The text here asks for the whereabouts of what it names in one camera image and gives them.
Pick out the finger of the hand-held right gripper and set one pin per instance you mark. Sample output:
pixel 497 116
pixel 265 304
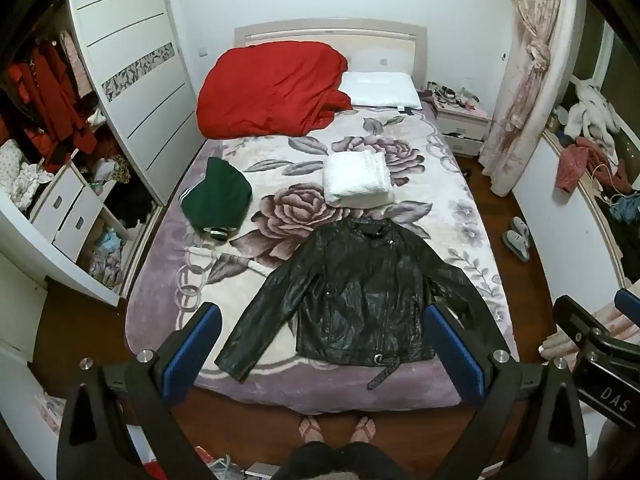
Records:
pixel 630 304
pixel 580 322

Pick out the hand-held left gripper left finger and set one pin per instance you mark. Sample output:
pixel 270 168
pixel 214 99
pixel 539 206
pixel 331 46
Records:
pixel 197 345

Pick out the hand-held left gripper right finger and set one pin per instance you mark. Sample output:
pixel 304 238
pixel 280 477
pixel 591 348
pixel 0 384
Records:
pixel 452 347

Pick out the black leather jacket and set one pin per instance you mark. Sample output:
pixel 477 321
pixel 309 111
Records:
pixel 360 300

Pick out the blue crumpled clothes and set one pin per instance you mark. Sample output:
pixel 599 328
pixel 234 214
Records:
pixel 627 207

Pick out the pile of pale clothes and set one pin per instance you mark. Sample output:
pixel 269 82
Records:
pixel 107 260

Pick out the hanging red clothes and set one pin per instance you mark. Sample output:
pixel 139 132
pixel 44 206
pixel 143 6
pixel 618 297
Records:
pixel 50 90

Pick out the pink striped cloth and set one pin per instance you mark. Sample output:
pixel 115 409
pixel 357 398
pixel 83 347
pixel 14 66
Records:
pixel 549 346

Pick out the grey white slipper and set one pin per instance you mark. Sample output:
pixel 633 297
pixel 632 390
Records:
pixel 521 226
pixel 517 247

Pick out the person's right foot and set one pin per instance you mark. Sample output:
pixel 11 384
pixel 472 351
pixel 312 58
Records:
pixel 362 430

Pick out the person's foot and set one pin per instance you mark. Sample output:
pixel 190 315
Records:
pixel 362 430
pixel 311 430

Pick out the grey white shoe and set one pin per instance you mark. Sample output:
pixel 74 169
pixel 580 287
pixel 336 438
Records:
pixel 227 467

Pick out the person's left foot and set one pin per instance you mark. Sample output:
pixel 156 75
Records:
pixel 311 430

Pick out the green striped-cuff sweater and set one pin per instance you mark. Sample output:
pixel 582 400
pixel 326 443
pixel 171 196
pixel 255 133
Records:
pixel 220 195

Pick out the pink red garment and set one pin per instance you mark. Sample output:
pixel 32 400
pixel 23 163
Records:
pixel 575 160

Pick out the person's dark trousers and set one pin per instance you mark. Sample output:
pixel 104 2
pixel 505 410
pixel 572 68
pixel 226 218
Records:
pixel 345 462

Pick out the pink patterned cloth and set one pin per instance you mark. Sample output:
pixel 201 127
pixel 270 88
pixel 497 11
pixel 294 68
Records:
pixel 50 412

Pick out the bed with floral blanket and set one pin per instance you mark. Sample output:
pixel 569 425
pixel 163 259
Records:
pixel 280 200

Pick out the white drawer unit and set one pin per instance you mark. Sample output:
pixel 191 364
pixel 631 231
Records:
pixel 65 212

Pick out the folded white towel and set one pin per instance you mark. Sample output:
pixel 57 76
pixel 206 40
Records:
pixel 357 177

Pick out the white fluffy garment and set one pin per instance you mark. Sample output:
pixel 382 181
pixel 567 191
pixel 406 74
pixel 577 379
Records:
pixel 592 110

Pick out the white nightstand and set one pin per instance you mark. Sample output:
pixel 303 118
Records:
pixel 462 127

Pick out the pink floral curtain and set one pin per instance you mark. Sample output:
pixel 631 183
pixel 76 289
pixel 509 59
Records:
pixel 525 85

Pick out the white floral cloth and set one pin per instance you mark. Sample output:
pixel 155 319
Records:
pixel 17 175

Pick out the cluttered small toiletries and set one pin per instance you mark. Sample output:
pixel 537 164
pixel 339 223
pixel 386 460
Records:
pixel 450 94

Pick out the red duvet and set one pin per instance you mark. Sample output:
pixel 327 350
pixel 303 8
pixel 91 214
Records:
pixel 270 90

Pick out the white pillow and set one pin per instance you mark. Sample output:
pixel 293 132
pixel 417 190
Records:
pixel 380 89

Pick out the white wardrobe sliding door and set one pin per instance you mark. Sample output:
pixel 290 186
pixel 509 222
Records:
pixel 135 60

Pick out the beige bed headboard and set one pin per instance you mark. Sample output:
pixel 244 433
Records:
pixel 380 45

